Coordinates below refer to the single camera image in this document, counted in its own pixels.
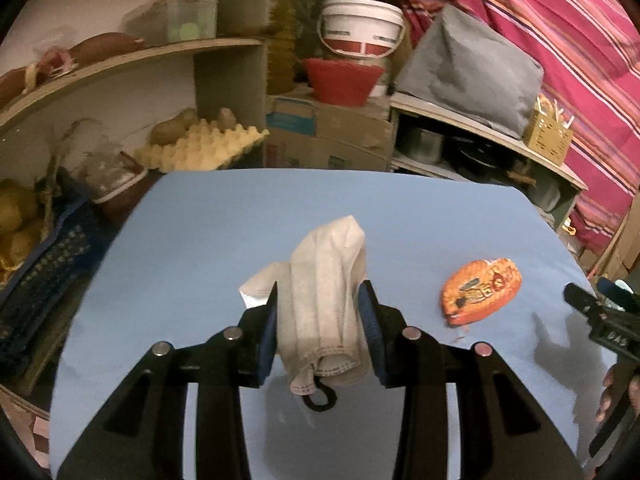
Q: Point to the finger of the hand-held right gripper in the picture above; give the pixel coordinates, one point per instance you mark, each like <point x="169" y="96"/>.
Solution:
<point x="614" y="290"/>
<point x="580" y="299"/>

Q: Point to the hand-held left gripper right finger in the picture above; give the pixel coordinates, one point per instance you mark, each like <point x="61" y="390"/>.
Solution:
<point x="372" y="332"/>

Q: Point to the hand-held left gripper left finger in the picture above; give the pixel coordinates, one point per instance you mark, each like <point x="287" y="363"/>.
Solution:
<point x="267" y="332"/>

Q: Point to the white face mask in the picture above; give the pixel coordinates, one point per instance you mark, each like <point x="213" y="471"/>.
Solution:
<point x="325" y="290"/>

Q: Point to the orange snack packet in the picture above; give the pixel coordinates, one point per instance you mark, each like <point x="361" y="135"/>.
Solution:
<point x="480" y="292"/>

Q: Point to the person's right hand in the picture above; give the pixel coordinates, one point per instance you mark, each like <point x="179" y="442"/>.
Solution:
<point x="607" y="392"/>

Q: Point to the light blue table cover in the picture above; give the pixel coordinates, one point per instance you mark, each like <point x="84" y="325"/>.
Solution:
<point x="225" y="220"/>

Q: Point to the small white shelf unit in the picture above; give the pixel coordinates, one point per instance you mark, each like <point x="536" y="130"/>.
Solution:
<point x="530" y="155"/>

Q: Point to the yellow wicker basket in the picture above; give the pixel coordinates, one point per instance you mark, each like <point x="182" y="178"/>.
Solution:
<point x="547" y="140"/>

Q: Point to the black pan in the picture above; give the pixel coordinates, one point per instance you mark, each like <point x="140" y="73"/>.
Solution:
<point x="475" y="157"/>

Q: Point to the pale sticks bundle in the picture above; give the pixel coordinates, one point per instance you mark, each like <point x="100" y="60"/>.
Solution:
<point x="555" y="109"/>

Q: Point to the small metal pot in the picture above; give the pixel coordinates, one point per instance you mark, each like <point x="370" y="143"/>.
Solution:
<point x="425" y="145"/>

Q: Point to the yellow egg tray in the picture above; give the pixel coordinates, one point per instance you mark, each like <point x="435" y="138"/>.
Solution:
<point x="205" y="147"/>

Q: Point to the cardboard box blue label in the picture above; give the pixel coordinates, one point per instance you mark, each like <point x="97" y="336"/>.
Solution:
<point x="330" y="132"/>

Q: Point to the blue plastic crate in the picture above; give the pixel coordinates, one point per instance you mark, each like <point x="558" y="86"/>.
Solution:
<point x="50" y="270"/>

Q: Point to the clear plastic bag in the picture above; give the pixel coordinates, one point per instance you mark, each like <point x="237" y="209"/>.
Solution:
<point x="100" y="165"/>

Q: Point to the grey fabric bag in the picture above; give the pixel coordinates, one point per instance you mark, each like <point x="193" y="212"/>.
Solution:
<point x="470" y="75"/>

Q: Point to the red plastic basin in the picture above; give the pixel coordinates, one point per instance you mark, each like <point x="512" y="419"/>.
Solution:
<point x="342" y="82"/>

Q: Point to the wooden shelf rack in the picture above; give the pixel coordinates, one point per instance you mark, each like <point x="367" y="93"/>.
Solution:
<point x="220" y="85"/>

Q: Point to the red striped blanket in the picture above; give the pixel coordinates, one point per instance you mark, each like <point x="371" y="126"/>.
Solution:
<point x="575" y="35"/>

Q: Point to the pile of yellow potatoes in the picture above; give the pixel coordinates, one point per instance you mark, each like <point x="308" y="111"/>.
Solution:
<point x="17" y="220"/>

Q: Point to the yellow oil bottle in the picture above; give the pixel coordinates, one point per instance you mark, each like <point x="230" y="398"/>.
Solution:
<point x="281" y="40"/>

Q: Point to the white plastic bucket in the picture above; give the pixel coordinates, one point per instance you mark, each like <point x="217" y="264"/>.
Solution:
<point x="362" y="25"/>

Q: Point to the sweet potato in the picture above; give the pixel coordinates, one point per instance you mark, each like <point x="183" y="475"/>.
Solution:
<point x="105" y="46"/>
<point x="15" y="87"/>

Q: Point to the clear plastic container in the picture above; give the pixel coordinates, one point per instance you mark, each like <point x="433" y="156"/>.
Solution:
<point x="170" y="15"/>

